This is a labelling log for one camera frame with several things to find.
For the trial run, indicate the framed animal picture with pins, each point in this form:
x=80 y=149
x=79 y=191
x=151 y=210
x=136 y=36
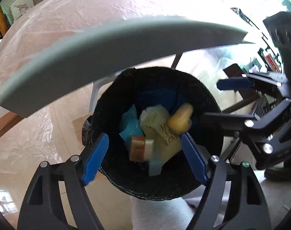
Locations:
x=18 y=7

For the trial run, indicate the yellow rounded trash piece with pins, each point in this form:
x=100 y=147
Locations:
x=180 y=122

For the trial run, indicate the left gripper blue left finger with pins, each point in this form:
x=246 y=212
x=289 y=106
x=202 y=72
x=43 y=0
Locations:
x=93 y=159

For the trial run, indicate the yellow paper bag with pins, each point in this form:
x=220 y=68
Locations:
x=153 y=123

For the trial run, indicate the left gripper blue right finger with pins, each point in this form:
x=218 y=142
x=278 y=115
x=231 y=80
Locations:
x=196 y=160

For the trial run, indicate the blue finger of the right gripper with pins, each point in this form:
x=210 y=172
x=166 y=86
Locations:
x=226 y=120
x=235 y=83

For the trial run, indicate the black trash bin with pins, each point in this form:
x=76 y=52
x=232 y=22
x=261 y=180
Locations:
x=141 y=89

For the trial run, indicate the gold cardboard box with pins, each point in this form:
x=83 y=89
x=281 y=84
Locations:
x=141 y=149

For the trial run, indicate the blue paper bag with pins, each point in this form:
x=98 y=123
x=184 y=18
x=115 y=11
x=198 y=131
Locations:
x=131 y=127

